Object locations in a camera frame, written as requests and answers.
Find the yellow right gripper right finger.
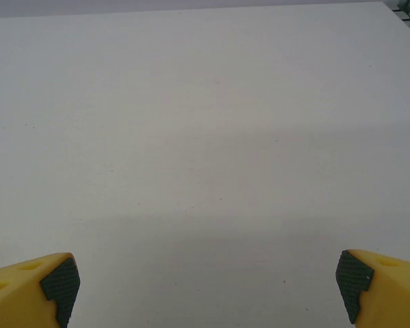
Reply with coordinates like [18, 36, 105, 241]
[335, 249, 410, 328]

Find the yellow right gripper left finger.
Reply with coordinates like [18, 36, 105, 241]
[0, 251, 81, 328]

